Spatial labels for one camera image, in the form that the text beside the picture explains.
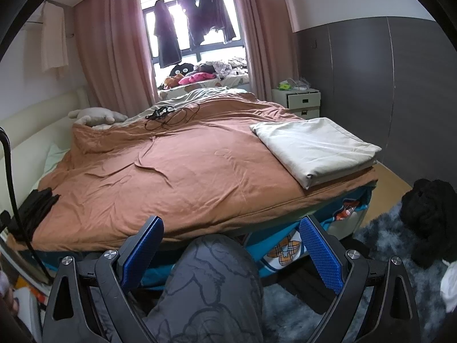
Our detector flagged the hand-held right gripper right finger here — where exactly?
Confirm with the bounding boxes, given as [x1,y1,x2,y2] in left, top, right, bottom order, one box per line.
[299,215,422,343]

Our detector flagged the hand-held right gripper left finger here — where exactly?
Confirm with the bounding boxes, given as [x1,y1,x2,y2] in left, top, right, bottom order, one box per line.
[42,215,165,343]

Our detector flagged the white zip jacket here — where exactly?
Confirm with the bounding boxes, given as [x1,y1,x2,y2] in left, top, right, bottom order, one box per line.
[249,117,382,191]

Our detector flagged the black clothes pile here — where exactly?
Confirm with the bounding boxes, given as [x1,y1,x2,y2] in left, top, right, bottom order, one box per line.
[399,178,457,268]

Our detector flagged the black folded clothes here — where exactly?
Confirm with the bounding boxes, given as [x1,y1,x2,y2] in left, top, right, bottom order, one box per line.
[9,187,61,242]

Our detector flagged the person's left hand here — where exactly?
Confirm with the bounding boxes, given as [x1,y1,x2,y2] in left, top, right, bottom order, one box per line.
[0,271,19,315]

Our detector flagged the grey shaggy rug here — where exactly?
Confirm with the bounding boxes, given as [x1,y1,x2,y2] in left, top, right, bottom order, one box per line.
[259,200,457,343]

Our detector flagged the person's grey patterned trousers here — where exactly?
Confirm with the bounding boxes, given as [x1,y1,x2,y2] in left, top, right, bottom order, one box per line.
[146,234,265,343]

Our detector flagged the orange blanket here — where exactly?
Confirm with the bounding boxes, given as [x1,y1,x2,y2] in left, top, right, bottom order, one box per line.
[5,92,379,254]

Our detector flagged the white cloth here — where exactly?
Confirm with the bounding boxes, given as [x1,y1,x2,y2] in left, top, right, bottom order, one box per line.
[440,257,457,311]

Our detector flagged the pale green pillow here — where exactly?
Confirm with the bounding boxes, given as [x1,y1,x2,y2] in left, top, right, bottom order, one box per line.
[30,143,72,190]

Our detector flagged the grey plush toy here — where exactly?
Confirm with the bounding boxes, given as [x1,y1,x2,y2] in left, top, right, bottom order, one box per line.
[68,107,128,127]

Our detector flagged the white nightstand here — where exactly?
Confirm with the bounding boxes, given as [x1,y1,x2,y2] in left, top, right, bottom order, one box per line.
[271,87,321,120]

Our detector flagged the light grey bed cover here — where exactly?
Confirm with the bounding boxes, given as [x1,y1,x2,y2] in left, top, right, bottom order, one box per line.
[127,87,258,120]

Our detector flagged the white clutter on nightstand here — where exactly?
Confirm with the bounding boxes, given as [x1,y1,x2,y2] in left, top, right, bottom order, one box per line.
[289,77,316,91]

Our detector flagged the printed window seat cushion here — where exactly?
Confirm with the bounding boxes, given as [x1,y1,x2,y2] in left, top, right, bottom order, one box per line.
[159,77,250,101]

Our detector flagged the cream padded headboard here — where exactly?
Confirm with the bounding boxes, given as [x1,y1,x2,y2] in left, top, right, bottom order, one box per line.
[0,86,90,222]

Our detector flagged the pink plush toy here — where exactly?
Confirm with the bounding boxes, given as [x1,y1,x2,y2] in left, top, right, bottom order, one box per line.
[179,72,217,85]

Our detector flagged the black plush toy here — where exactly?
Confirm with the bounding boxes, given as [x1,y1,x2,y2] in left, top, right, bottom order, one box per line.
[168,62,195,77]

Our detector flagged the pink curtain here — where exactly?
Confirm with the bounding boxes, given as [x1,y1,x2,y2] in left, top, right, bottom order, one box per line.
[73,0,161,115]
[230,0,298,108]

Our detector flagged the dark hanging coat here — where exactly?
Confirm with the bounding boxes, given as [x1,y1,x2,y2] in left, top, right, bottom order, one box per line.
[153,0,183,69]

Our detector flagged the cream hanging garment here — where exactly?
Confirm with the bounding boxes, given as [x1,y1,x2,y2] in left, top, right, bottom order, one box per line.
[39,2,70,79]

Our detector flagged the dark hanging shirt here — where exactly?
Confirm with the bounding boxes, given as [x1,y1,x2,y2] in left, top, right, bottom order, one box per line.
[180,0,211,48]
[207,0,237,43]

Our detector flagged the tangled black cables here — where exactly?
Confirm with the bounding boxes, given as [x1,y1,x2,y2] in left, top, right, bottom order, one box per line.
[145,102,201,131]

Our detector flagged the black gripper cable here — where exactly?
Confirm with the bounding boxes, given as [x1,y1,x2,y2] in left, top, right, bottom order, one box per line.
[0,127,51,283]

